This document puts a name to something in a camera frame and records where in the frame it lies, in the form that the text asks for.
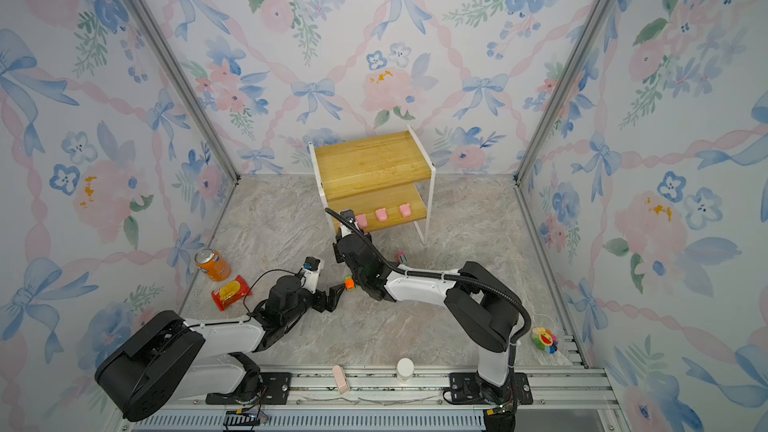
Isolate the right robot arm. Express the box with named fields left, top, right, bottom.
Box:
left=334, top=225, right=532, bottom=404

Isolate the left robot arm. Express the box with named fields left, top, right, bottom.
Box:
left=95, top=273, right=346, bottom=422

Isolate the red snack packet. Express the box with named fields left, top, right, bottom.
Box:
left=211, top=275, right=252, bottom=312

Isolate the orange soda can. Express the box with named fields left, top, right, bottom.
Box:
left=194, top=248, right=231, bottom=282

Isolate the pink eraser block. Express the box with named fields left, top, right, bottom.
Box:
left=332, top=365, right=350, bottom=395

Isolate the white bottle cap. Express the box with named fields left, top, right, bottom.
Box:
left=396, top=357, right=415, bottom=382

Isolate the colourful flower toy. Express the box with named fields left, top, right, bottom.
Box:
left=531, top=327, right=558, bottom=354

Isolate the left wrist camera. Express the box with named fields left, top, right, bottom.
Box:
left=301, top=256, right=324, bottom=294

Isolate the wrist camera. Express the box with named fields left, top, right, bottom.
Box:
left=338, top=209, right=359, bottom=237
left=301, top=256, right=324, bottom=294

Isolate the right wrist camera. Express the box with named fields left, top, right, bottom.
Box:
left=338, top=209, right=359, bottom=237

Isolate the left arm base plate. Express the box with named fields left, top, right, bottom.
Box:
left=205, top=372, right=292, bottom=406

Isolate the wooden two-tier white-frame shelf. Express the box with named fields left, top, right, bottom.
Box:
left=309, top=128, right=436, bottom=243

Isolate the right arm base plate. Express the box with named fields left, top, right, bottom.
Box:
left=444, top=372, right=534, bottom=406

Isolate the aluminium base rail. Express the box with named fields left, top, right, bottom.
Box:
left=106, top=366, right=630, bottom=431

